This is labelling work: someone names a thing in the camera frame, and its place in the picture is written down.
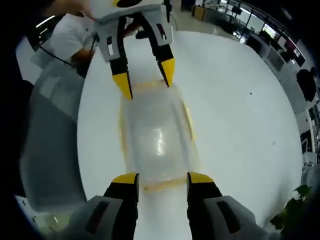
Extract clear plastic box yellow buckles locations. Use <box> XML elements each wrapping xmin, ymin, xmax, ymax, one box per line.
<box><xmin>117</xmin><ymin>80</ymin><xmax>202</xmax><ymax>195</ymax></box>

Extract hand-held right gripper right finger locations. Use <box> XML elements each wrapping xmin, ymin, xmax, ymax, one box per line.
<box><xmin>186</xmin><ymin>171</ymin><xmax>280</xmax><ymax>240</ymax></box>

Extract grey mesh office chair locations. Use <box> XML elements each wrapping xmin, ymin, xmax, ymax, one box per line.
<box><xmin>19</xmin><ymin>59</ymin><xmax>88</xmax><ymax>215</ymax></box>

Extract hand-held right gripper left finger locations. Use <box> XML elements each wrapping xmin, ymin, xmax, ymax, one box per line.
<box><xmin>67</xmin><ymin>171</ymin><xmax>140</xmax><ymax>240</ymax></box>

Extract potted green plant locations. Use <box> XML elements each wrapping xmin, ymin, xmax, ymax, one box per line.
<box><xmin>269</xmin><ymin>184</ymin><xmax>315</xmax><ymax>231</ymax></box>

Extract person's torso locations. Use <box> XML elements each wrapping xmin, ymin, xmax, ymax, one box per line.
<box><xmin>48</xmin><ymin>12</ymin><xmax>98</xmax><ymax>70</ymax></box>

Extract wall screen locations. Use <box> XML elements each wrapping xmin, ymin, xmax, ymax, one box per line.
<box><xmin>284</xmin><ymin>37</ymin><xmax>306</xmax><ymax>68</ymax></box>

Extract yellow cabinet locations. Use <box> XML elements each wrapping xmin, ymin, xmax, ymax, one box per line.
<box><xmin>191</xmin><ymin>4</ymin><xmax>206</xmax><ymax>22</ymax></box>

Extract black cable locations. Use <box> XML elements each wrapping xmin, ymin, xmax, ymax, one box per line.
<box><xmin>36</xmin><ymin>37</ymin><xmax>89</xmax><ymax>78</ymax></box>

